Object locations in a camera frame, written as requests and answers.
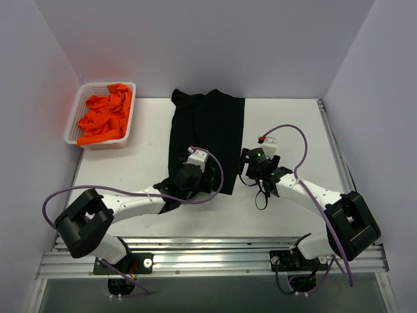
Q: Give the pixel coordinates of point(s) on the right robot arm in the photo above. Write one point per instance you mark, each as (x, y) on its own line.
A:
(350, 225)

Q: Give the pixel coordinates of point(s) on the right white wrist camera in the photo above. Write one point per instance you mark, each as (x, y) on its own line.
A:
(268, 145)

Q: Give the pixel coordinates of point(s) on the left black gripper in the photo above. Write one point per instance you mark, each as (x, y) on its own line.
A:
(210, 177)

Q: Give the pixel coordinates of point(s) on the right side aluminium rail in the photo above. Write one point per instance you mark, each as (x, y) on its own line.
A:
(341, 165)

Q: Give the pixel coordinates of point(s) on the aluminium rail frame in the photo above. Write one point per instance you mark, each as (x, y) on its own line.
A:
(178, 257)

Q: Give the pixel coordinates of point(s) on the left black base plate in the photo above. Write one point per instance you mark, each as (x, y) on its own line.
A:
(132, 264)

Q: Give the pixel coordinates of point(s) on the black t-shirt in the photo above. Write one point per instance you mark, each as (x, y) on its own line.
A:
(213, 121)

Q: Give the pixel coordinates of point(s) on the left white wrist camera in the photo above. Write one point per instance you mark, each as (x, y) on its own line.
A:
(197, 157)

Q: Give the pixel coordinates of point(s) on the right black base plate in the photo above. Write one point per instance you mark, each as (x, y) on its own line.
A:
(293, 261)

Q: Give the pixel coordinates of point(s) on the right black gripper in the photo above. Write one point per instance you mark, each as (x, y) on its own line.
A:
(245, 162)

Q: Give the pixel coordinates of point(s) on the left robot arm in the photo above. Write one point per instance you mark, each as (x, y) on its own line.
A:
(84, 224)

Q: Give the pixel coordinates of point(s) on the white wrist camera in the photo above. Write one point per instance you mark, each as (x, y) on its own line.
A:
(197, 157)
(268, 145)

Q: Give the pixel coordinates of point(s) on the white plastic basket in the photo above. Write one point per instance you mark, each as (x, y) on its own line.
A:
(79, 109)

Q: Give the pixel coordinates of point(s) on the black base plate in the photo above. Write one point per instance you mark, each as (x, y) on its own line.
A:
(132, 264)
(293, 261)

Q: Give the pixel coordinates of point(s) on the orange t-shirt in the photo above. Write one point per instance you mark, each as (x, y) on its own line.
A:
(108, 116)

